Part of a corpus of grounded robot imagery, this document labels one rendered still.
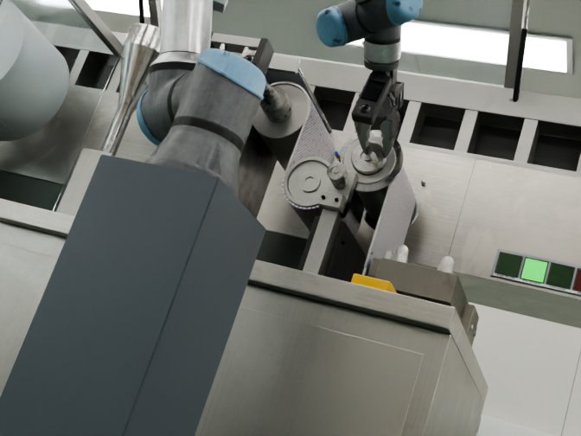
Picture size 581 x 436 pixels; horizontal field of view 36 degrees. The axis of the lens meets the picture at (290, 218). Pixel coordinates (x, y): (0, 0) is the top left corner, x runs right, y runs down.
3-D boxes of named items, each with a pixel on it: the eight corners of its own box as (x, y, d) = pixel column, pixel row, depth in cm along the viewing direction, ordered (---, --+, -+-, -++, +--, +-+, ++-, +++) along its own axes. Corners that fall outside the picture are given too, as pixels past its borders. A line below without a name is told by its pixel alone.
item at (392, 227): (363, 266, 187) (388, 187, 192) (385, 298, 208) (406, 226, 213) (366, 266, 187) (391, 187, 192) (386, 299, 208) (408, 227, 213)
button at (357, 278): (349, 285, 158) (353, 272, 158) (357, 296, 164) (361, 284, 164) (386, 294, 155) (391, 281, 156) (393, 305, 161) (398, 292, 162)
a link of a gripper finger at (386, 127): (405, 149, 194) (400, 109, 190) (396, 160, 189) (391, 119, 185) (391, 149, 195) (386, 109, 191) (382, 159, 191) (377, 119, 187)
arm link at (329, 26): (342, -1, 163) (385, -13, 169) (307, 14, 172) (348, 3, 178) (355, 41, 164) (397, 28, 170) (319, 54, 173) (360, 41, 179)
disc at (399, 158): (326, 180, 197) (352, 122, 200) (326, 181, 197) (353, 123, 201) (387, 199, 191) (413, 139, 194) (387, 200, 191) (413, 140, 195)
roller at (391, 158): (335, 174, 196) (355, 129, 199) (360, 218, 219) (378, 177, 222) (382, 189, 191) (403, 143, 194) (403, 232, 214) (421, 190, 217)
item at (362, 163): (364, 134, 196) (392, 150, 192) (366, 138, 198) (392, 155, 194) (343, 161, 195) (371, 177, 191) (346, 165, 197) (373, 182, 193)
